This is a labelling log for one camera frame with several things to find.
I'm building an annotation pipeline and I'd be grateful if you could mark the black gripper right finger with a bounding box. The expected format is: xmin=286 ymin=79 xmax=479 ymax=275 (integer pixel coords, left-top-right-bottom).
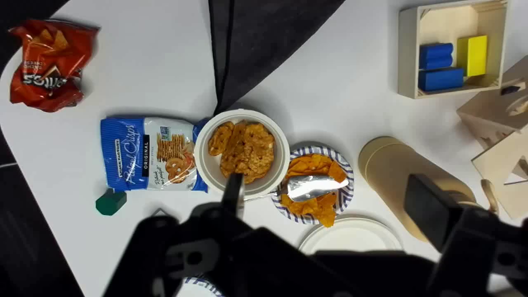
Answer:
xmin=404 ymin=173 xmax=528 ymax=297

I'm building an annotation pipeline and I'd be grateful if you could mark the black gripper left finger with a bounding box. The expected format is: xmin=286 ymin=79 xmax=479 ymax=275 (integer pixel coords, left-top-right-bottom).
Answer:
xmin=102 ymin=173 xmax=244 ymax=297

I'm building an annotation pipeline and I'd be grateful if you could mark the black towel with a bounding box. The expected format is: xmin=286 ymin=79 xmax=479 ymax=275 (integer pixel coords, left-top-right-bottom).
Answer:
xmin=208 ymin=0 xmax=345 ymax=114

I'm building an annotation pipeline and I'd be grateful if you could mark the white bowl of chips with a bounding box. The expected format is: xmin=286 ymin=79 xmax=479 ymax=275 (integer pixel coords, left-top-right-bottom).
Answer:
xmin=195 ymin=109 xmax=291 ymax=198

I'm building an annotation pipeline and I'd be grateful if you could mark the green bottle cap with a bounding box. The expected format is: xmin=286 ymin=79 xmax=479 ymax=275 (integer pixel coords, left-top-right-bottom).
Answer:
xmin=96 ymin=189 xmax=127 ymax=216

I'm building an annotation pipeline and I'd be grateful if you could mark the blue white snack bag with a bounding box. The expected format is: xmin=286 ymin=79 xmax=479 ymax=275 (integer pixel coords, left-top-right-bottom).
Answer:
xmin=101 ymin=117 xmax=208 ymax=191

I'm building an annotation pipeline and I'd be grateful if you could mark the blue patterned plate with chips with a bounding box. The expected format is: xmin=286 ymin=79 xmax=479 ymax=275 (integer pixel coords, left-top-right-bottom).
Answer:
xmin=271 ymin=143 xmax=355 ymax=227

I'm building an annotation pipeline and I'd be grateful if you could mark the wooden shape sorter box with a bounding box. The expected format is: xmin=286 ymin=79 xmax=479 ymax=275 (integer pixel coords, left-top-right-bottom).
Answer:
xmin=457 ymin=56 xmax=528 ymax=219

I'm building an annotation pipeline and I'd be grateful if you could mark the white paper plate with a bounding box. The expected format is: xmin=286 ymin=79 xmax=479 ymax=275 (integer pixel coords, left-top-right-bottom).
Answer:
xmin=299 ymin=216 xmax=403 ymax=254

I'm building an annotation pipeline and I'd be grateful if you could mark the blue block lower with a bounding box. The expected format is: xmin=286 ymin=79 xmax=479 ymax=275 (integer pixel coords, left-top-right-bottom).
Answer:
xmin=419 ymin=67 xmax=464 ymax=92

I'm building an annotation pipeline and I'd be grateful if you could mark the blue block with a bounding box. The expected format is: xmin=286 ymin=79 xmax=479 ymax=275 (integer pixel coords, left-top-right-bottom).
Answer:
xmin=419 ymin=43 xmax=454 ymax=69
xmin=419 ymin=67 xmax=464 ymax=92

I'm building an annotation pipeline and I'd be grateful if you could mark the yellow block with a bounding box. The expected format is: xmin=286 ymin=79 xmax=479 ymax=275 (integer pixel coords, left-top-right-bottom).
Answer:
xmin=457 ymin=34 xmax=489 ymax=77

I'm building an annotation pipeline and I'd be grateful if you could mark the blue block upper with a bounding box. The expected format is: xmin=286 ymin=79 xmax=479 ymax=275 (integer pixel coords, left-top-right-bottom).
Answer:
xmin=419 ymin=43 xmax=454 ymax=69

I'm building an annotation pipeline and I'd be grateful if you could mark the wooden tray box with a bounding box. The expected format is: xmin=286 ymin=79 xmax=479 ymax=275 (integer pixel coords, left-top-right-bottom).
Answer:
xmin=398 ymin=0 xmax=508 ymax=99

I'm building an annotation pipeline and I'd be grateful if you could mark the red chips bag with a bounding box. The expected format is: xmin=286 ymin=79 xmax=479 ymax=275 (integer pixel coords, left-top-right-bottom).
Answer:
xmin=10 ymin=20 xmax=99 ymax=112

